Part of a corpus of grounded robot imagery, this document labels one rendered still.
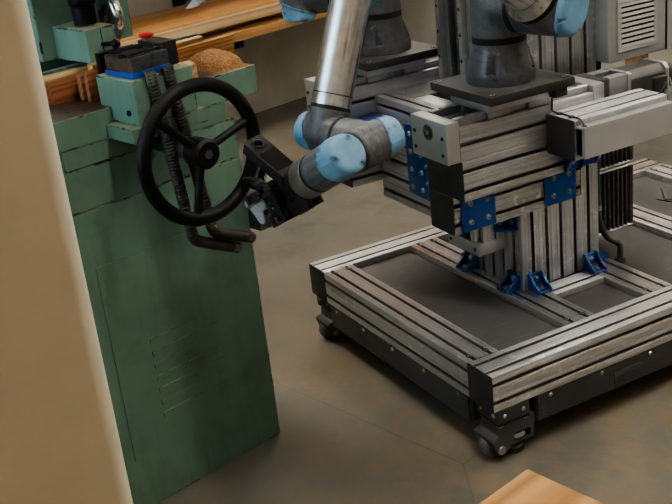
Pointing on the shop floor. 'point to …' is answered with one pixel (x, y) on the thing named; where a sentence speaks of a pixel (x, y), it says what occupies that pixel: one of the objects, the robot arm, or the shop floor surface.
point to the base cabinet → (178, 337)
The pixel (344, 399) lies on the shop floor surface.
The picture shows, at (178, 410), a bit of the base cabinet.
